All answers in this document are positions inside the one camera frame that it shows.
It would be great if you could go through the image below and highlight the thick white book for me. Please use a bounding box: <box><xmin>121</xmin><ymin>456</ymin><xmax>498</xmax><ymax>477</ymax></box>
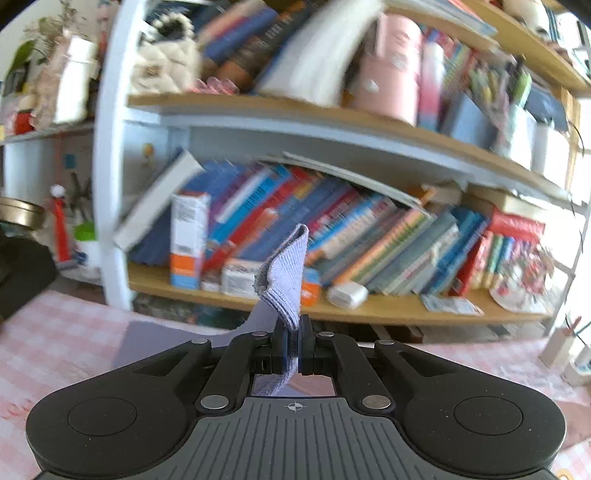
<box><xmin>113</xmin><ymin>148</ymin><xmax>204</xmax><ymax>252</ymax></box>

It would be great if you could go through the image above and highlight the row of stationery holders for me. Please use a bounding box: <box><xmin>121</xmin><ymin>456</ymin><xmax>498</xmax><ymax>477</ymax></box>
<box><xmin>443</xmin><ymin>46</ymin><xmax>583</xmax><ymax>185</ymax></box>

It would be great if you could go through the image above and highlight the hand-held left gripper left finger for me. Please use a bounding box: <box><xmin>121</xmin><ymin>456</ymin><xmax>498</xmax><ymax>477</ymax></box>
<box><xmin>134</xmin><ymin>316</ymin><xmax>293</xmax><ymax>416</ymax></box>

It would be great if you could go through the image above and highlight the black box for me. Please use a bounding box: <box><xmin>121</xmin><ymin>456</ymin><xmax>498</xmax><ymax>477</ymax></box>
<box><xmin>0</xmin><ymin>231</ymin><xmax>58</xmax><ymax>319</ymax></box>

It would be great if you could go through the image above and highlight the green potted plant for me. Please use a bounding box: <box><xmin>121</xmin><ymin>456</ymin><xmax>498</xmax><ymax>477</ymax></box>
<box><xmin>9</xmin><ymin>0</ymin><xmax>61</xmax><ymax>93</ymax></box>

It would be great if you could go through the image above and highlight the small white case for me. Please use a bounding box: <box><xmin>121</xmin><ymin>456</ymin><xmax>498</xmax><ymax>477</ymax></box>
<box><xmin>327</xmin><ymin>282</ymin><xmax>369</xmax><ymax>309</ymax></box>

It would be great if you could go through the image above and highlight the white desk pen holder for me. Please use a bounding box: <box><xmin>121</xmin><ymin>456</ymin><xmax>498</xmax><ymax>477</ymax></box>
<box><xmin>540</xmin><ymin>314</ymin><xmax>591</xmax><ymax>388</ymax></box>

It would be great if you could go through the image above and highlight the pink hair clip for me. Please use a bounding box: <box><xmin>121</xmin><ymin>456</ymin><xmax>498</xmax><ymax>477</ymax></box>
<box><xmin>196</xmin><ymin>76</ymin><xmax>238</xmax><ymax>95</ymax></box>

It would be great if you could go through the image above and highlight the pink checked tablecloth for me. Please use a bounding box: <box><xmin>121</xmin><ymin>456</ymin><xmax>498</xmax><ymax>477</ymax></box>
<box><xmin>0</xmin><ymin>290</ymin><xmax>591</xmax><ymax>480</ymax></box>

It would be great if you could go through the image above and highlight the light blue booklet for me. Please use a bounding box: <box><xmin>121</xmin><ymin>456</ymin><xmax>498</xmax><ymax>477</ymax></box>
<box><xmin>421</xmin><ymin>294</ymin><xmax>485</xmax><ymax>317</ymax></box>

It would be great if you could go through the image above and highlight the red tassel ornament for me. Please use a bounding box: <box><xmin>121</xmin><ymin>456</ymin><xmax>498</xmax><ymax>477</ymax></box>
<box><xmin>50</xmin><ymin>185</ymin><xmax>75</xmax><ymax>261</ymax></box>

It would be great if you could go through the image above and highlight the row of colourful books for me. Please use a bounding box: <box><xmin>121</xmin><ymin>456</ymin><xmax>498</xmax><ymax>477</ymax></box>
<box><xmin>124</xmin><ymin>159</ymin><xmax>548</xmax><ymax>298</ymax></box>

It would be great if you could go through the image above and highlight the pink round container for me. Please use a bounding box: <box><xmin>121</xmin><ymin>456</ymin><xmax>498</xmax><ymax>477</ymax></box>
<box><xmin>344</xmin><ymin>14</ymin><xmax>423</xmax><ymax>126</ymax></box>

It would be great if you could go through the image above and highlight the tall orange white carton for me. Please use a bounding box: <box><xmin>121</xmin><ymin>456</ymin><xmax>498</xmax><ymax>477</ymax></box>
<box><xmin>169</xmin><ymin>193</ymin><xmax>212</xmax><ymax>291</ymax></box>

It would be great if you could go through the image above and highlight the cream white container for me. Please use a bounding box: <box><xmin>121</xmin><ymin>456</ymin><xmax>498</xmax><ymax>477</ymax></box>
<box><xmin>53</xmin><ymin>37</ymin><xmax>98</xmax><ymax>124</ymax></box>

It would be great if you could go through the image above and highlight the purple knit sweater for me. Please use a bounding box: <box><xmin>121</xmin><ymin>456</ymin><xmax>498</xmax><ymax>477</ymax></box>
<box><xmin>111</xmin><ymin>224</ymin><xmax>309</xmax><ymax>398</ymax></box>

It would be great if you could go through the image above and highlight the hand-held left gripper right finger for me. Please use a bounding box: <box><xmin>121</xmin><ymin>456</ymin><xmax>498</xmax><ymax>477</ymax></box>
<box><xmin>298</xmin><ymin>314</ymin><xmax>448</xmax><ymax>414</ymax></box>

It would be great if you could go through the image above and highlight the colourful paper decoration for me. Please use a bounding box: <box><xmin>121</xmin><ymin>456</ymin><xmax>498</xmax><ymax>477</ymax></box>
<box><xmin>489</xmin><ymin>249</ymin><xmax>561</xmax><ymax>315</ymax></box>

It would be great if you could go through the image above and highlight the cream quilted handbag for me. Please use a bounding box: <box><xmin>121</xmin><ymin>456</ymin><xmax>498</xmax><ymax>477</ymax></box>
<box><xmin>131</xmin><ymin>14</ymin><xmax>204</xmax><ymax>95</ymax></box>

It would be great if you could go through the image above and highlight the white wooden bookshelf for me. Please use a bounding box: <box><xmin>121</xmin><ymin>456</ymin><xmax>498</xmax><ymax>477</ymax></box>
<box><xmin>0</xmin><ymin>0</ymin><xmax>591</xmax><ymax>365</ymax></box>

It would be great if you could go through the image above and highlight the small orange white carton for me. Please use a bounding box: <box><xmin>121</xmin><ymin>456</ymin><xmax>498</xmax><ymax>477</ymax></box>
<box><xmin>222</xmin><ymin>258</ymin><xmax>321</xmax><ymax>306</ymax></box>

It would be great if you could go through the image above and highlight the white tub with green lid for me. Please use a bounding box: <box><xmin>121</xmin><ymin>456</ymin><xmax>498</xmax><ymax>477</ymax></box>
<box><xmin>74</xmin><ymin>222</ymin><xmax>100</xmax><ymax>268</ymax></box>

